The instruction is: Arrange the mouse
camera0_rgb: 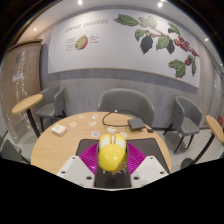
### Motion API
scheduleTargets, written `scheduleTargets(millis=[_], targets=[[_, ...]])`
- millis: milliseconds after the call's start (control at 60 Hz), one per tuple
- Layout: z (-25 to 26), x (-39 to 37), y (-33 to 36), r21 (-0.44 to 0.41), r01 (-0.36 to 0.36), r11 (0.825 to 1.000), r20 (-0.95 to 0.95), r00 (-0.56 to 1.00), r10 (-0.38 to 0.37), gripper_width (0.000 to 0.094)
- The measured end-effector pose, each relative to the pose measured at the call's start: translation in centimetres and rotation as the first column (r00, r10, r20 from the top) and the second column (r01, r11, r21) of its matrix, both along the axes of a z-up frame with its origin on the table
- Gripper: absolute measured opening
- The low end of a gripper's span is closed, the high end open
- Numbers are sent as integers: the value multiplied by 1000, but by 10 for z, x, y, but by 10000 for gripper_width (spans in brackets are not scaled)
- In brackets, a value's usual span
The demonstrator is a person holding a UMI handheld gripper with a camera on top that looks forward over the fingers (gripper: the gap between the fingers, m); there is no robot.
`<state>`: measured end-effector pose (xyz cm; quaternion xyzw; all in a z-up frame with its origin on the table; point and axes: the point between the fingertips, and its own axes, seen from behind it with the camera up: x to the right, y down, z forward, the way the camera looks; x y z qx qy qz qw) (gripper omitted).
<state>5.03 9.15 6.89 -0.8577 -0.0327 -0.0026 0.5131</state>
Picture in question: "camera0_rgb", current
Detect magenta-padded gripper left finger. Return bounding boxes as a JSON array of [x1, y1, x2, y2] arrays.
[[56, 143, 101, 189]]

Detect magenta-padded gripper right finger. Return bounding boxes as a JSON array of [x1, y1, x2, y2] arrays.
[[125, 142, 170, 189]]

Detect yellow computer mouse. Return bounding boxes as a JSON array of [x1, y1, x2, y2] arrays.
[[97, 133, 129, 174]]

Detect small white box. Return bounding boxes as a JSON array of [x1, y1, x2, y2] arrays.
[[50, 123, 68, 136]]

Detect small black hub box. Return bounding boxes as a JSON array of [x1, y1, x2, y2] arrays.
[[127, 117, 147, 131]]

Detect grey upholstered chair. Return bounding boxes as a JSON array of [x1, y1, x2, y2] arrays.
[[97, 87, 156, 128], [163, 95, 204, 154], [0, 134, 32, 165], [34, 85, 68, 133]]

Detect recessed ceiling lights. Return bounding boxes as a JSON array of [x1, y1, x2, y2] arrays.
[[32, 0, 210, 43]]

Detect long black cable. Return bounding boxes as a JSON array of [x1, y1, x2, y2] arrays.
[[102, 109, 138, 128]]

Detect brown wall board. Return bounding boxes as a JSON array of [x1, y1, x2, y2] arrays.
[[0, 39, 44, 143]]

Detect white plant wall mural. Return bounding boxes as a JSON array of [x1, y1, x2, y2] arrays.
[[47, 8, 202, 89]]

